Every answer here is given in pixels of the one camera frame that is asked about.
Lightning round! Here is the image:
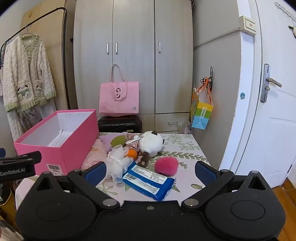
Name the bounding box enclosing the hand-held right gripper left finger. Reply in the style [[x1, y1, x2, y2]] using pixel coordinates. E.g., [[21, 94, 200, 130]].
[[35, 161, 121, 207]]

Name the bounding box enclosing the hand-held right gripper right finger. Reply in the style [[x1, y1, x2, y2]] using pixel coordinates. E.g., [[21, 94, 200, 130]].
[[181, 161, 269, 207]]

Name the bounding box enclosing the white mesh bath pouf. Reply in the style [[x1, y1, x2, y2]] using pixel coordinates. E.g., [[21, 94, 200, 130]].
[[106, 146, 130, 183]]

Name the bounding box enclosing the pink cardboard box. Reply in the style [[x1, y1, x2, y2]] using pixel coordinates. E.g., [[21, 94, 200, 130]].
[[13, 109, 99, 176]]

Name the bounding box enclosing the green round puff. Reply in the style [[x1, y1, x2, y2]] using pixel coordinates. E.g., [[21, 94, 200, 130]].
[[110, 135, 126, 147]]

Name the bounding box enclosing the pink fluffy puff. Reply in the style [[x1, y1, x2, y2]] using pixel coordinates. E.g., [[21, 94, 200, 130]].
[[154, 156, 179, 175]]

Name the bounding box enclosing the blue wet wipes packet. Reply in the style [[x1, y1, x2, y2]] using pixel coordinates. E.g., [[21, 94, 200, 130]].
[[122, 161, 176, 202]]

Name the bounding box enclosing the purple plush toy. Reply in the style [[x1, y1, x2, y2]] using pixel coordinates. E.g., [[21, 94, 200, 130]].
[[99, 133, 126, 153]]

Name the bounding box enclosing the white patterned garment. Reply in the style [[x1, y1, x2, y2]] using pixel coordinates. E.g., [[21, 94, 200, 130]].
[[6, 102, 57, 144]]

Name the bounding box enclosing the floral fabric scrunchie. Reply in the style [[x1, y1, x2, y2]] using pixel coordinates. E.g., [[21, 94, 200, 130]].
[[120, 132, 141, 153]]

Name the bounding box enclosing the black suitcase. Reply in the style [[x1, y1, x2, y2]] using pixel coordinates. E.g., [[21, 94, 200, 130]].
[[97, 114, 142, 133]]

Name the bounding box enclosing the colourful paper gift bag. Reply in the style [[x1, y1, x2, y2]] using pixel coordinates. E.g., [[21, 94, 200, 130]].
[[190, 87, 214, 130]]

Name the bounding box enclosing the white plush cat toy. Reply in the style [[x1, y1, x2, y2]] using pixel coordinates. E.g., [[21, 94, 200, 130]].
[[138, 130, 165, 167]]

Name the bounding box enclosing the pink tote bag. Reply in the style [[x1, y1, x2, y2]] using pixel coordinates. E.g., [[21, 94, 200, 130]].
[[99, 64, 140, 117]]

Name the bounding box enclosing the white door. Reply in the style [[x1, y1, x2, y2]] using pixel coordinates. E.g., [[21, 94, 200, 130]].
[[218, 0, 296, 188]]

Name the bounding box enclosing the cream fluffy cardigan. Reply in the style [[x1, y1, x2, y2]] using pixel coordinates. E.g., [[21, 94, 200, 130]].
[[0, 34, 57, 112]]

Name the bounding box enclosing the grey wooden wardrobe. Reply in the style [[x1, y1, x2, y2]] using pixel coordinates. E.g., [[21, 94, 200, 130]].
[[73, 0, 193, 135]]

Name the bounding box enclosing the black clothes rack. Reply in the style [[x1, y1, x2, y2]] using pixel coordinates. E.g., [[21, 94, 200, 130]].
[[0, 7, 71, 109]]

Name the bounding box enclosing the metal door hook rack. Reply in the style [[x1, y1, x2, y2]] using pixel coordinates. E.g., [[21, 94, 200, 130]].
[[275, 2, 296, 24]]

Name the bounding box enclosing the metal door handle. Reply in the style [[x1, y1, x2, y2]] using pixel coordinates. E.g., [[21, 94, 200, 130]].
[[260, 64, 282, 103]]

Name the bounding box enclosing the beige wall box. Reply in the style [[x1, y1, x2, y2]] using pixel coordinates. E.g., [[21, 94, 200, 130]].
[[239, 15, 258, 36]]

